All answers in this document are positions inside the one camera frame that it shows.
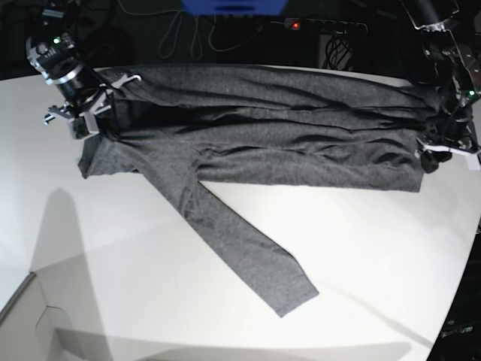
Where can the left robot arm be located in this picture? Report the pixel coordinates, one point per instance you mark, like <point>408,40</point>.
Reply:
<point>458,70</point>

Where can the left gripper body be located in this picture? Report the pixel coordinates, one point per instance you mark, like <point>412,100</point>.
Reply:
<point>458,139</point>

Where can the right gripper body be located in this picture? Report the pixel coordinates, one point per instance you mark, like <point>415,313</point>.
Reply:
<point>82,119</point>

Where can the blue box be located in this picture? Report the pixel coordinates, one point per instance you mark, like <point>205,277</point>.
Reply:
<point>234,7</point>

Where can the black power strip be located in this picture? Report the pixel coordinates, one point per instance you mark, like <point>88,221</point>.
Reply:
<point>325,27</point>

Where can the white chair at table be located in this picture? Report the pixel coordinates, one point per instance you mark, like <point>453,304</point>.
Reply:
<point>33,328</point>

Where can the grey t-shirt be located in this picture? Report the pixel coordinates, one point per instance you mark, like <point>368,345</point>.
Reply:
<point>184,125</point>

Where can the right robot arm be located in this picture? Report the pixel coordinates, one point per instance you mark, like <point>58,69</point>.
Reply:
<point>52,51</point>

